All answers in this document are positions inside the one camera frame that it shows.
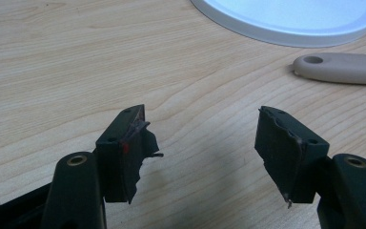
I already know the white round plate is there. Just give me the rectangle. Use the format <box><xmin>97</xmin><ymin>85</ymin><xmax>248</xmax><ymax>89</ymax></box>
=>
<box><xmin>189</xmin><ymin>0</ymin><xmax>366</xmax><ymax>49</ymax></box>

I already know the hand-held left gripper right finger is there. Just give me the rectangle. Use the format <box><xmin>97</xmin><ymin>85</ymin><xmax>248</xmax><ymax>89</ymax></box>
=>
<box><xmin>254</xmin><ymin>106</ymin><xmax>366</xmax><ymax>229</ymax></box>

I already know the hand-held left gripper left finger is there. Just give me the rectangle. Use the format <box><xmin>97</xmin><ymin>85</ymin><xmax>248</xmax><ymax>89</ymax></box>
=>
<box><xmin>40</xmin><ymin>104</ymin><xmax>165</xmax><ymax>229</ymax></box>

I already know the beige utensil handle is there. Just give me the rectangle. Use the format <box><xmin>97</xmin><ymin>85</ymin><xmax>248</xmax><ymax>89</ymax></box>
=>
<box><xmin>288</xmin><ymin>52</ymin><xmax>366</xmax><ymax>86</ymax></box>

